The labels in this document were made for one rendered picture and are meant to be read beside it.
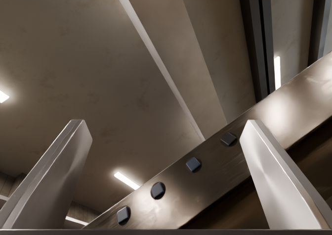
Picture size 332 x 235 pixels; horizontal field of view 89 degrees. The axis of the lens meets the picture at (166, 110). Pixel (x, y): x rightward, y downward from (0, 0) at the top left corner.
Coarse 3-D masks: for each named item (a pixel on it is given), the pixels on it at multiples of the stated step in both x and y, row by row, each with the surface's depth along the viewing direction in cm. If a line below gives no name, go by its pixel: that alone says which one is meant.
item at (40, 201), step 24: (72, 120) 10; (72, 144) 9; (48, 168) 7; (72, 168) 9; (24, 192) 6; (48, 192) 7; (72, 192) 9; (0, 216) 6; (24, 216) 6; (48, 216) 7
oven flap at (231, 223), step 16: (304, 144) 57; (320, 144) 54; (304, 160) 53; (320, 160) 50; (320, 176) 47; (240, 192) 56; (256, 192) 53; (320, 192) 44; (224, 208) 54; (240, 208) 52; (256, 208) 49; (192, 224) 56; (208, 224) 53; (224, 224) 50; (240, 224) 48; (256, 224) 46
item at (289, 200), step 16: (256, 128) 10; (256, 144) 9; (272, 144) 8; (256, 160) 9; (272, 160) 8; (288, 160) 8; (256, 176) 9; (272, 176) 8; (288, 176) 7; (304, 176) 7; (272, 192) 8; (288, 192) 7; (304, 192) 6; (272, 208) 8; (288, 208) 7; (304, 208) 6; (320, 208) 6; (272, 224) 8; (288, 224) 7; (304, 224) 6; (320, 224) 6
